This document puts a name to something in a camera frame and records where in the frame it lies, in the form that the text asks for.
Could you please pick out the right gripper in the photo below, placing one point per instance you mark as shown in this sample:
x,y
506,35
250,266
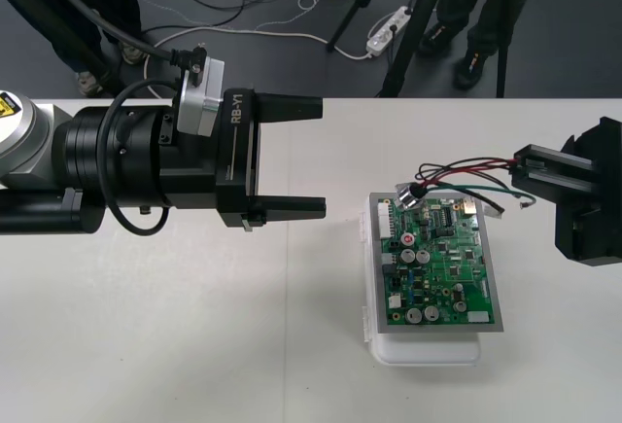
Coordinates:
x,y
590,228

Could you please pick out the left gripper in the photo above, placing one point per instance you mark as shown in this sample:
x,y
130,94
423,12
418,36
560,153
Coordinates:
x,y
238,160

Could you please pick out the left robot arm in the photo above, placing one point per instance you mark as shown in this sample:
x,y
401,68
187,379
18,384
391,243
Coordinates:
x,y
29,126

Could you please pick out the black tripod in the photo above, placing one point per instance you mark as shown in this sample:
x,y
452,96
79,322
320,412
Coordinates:
x,y
347,19
104,73
408,44

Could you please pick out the white power strip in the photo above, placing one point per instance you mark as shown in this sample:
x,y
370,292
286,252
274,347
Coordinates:
x,y
384,36

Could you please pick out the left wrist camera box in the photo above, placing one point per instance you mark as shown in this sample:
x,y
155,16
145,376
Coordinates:
x,y
204,97

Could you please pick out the green circuit board grey frame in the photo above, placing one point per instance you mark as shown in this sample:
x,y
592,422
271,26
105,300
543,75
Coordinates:
x,y
437,267

